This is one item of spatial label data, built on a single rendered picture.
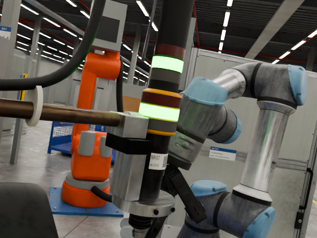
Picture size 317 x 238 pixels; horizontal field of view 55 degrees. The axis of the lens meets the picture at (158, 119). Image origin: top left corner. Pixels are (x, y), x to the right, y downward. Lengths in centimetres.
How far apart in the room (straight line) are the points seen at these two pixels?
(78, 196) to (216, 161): 237
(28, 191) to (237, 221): 63
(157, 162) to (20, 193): 21
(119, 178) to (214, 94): 29
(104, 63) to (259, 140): 344
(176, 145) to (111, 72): 371
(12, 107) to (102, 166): 393
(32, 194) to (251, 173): 64
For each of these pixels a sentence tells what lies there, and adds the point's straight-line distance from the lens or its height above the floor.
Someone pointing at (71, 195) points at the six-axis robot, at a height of 17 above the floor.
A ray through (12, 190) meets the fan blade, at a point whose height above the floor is 142.
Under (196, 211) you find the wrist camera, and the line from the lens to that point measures 60.
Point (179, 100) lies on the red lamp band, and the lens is 32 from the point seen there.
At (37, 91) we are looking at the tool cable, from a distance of 25.
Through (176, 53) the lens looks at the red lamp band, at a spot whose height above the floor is 162.
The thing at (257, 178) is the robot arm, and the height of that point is 140.
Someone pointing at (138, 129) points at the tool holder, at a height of 154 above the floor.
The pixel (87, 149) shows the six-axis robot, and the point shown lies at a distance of 403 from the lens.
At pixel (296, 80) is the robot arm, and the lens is 94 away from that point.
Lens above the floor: 157
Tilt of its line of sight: 3 degrees down
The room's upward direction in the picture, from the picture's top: 10 degrees clockwise
